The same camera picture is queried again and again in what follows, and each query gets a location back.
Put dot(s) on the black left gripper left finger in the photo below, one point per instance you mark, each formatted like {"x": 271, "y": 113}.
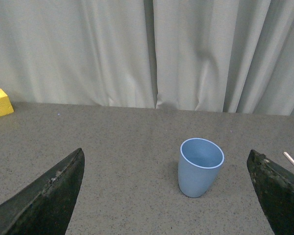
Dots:
{"x": 45, "y": 206}

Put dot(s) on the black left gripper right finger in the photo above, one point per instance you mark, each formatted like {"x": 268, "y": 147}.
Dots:
{"x": 274, "y": 187}

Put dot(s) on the blue plastic cup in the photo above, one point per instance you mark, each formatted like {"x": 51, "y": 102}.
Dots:
{"x": 199, "y": 163}

